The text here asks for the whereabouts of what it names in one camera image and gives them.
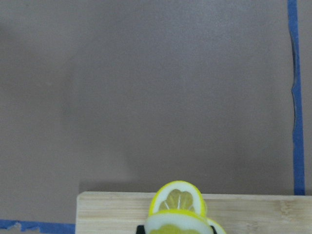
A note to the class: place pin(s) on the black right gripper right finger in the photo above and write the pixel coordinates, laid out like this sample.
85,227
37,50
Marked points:
214,231

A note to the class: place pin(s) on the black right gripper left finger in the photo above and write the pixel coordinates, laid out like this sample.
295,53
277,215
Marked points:
140,229

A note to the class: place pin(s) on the lemon slice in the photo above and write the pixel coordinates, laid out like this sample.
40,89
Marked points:
180,222
179,196

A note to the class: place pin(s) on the lemon slice on board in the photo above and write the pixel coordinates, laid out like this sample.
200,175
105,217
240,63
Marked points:
179,196

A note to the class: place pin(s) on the bamboo cutting board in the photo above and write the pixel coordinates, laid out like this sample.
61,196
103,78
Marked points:
122,212

